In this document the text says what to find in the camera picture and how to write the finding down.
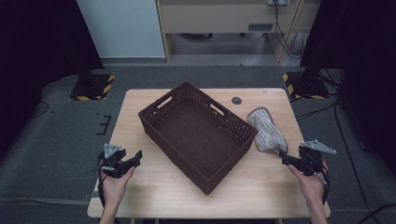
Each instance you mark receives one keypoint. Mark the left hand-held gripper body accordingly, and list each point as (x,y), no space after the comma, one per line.
(112,165)

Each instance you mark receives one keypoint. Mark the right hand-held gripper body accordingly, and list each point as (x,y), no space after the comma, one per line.
(311,161)

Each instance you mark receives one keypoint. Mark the grey striped cloth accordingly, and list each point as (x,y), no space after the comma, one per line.
(266,130)

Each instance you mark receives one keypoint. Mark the brown woven basket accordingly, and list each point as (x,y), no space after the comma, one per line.
(196,137)

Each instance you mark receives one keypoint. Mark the person's left hand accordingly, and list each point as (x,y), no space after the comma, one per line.
(115,188)

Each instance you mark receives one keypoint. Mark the person's right hand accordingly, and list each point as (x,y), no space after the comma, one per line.
(313,186)

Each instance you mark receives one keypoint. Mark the black yellow striped stand base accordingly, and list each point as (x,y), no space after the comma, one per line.
(93,88)
(306,87)

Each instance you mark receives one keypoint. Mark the round black table grommet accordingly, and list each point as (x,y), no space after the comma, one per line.
(236,100)

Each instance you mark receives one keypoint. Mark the black curtain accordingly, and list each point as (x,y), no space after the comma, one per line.
(37,46)
(364,46)

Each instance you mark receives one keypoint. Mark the white board panel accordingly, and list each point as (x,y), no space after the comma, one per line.
(121,28)

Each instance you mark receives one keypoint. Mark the beige wooden cabinet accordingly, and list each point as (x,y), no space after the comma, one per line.
(218,18)

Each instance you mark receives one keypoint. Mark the white power strip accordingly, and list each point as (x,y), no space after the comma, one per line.
(278,2)

